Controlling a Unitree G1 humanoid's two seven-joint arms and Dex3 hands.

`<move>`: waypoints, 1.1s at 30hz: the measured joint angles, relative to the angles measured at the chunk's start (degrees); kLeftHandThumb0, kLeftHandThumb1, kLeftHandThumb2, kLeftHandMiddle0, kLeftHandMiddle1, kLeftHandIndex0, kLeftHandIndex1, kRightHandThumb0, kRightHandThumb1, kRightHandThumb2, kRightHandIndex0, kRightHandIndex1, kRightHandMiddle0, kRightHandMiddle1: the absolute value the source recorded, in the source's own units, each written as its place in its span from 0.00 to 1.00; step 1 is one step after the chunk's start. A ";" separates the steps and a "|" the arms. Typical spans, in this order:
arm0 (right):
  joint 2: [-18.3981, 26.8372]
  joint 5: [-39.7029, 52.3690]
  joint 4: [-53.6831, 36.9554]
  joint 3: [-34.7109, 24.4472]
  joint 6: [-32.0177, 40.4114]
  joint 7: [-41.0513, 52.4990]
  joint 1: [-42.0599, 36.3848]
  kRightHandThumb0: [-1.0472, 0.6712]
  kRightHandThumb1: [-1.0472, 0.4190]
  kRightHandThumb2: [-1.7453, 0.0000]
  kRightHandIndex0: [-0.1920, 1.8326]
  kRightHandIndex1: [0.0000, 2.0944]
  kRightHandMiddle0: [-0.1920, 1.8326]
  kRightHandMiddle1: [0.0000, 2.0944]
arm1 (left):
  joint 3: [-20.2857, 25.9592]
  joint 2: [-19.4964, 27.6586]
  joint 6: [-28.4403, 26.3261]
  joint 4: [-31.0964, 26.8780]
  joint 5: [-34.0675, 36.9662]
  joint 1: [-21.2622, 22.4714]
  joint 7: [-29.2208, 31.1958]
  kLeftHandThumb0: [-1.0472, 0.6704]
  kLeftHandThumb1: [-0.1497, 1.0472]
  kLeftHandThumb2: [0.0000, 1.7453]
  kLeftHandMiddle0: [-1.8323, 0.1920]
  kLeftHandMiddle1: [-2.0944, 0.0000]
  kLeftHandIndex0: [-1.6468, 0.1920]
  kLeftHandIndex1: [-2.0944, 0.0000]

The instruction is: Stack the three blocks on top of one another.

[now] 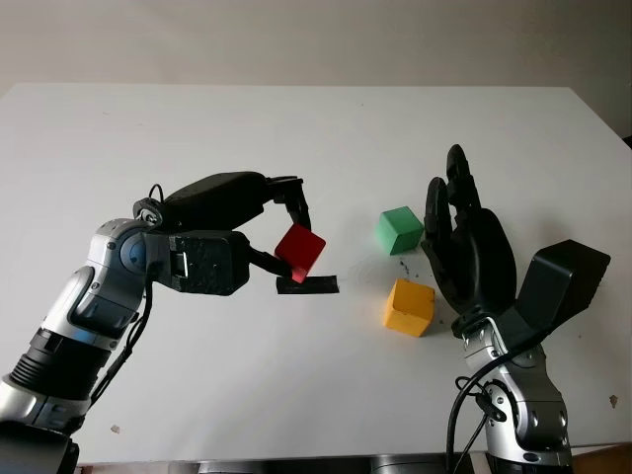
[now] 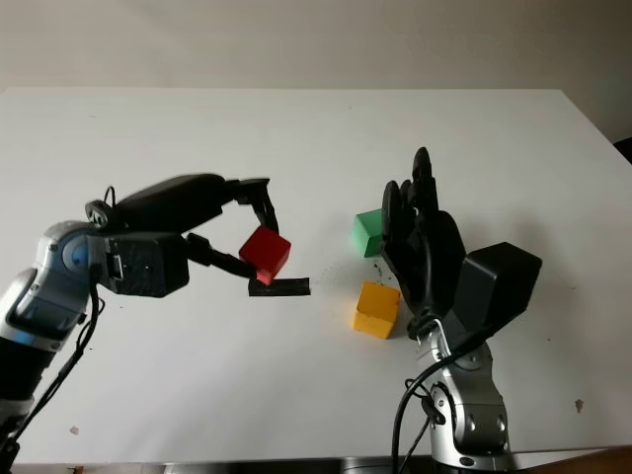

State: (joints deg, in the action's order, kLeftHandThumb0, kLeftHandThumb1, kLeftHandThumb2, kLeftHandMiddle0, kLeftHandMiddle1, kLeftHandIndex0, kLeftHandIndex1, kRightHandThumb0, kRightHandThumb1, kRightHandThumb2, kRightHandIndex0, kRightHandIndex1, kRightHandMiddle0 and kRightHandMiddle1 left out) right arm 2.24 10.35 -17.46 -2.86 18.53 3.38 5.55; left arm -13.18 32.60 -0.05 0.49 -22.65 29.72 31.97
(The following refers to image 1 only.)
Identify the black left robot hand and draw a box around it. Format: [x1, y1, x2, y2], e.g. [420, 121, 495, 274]
[160, 171, 312, 280]

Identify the dark robot torso edge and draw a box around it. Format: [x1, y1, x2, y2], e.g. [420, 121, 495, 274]
[197, 456, 490, 474]

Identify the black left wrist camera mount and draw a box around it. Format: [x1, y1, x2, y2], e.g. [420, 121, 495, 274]
[145, 229, 252, 297]

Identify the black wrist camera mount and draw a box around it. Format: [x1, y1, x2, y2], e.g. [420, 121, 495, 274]
[145, 229, 252, 297]
[496, 239, 611, 347]

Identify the green block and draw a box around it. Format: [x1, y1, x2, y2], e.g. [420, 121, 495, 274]
[377, 205, 425, 257]

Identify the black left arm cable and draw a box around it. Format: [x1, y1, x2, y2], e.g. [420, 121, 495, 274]
[88, 183, 169, 406]

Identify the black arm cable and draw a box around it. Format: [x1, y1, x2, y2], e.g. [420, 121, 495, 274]
[88, 183, 169, 406]
[446, 325, 549, 474]

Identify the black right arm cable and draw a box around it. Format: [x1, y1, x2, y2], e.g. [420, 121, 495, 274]
[446, 325, 549, 474]

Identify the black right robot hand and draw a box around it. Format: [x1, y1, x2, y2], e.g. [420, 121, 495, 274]
[422, 143, 518, 327]

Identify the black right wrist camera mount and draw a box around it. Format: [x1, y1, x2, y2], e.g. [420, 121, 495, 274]
[496, 239, 611, 347]

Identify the yellow block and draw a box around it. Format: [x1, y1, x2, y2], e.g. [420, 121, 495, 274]
[383, 278, 436, 339]

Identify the black tape strip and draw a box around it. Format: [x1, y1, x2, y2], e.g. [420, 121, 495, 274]
[276, 275, 341, 296]

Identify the red block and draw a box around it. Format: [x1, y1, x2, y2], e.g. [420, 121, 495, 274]
[274, 223, 327, 283]

